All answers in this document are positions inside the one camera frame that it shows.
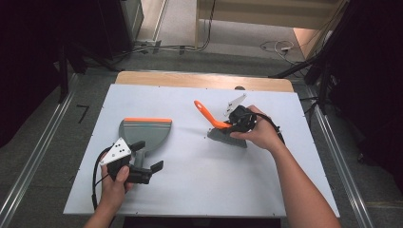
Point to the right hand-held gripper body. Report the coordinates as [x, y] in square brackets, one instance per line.
[242, 118]

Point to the person's left hand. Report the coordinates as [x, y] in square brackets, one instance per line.
[114, 191]

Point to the white table board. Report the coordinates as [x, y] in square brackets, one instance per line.
[196, 190]

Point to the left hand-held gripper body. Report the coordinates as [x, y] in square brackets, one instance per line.
[116, 151]

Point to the wooden table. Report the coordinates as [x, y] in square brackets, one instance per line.
[190, 80]

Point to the person's right hand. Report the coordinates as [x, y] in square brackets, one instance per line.
[263, 134]

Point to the grey dustpan with orange edge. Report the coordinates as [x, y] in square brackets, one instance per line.
[144, 133]

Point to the black metal stand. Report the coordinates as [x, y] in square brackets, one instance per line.
[63, 72]
[323, 82]

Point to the grey cabinet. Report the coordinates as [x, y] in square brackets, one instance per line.
[133, 15]

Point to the metal floor rail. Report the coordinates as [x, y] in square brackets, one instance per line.
[38, 152]
[342, 171]

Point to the dark round table grommet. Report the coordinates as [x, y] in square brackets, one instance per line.
[239, 88]

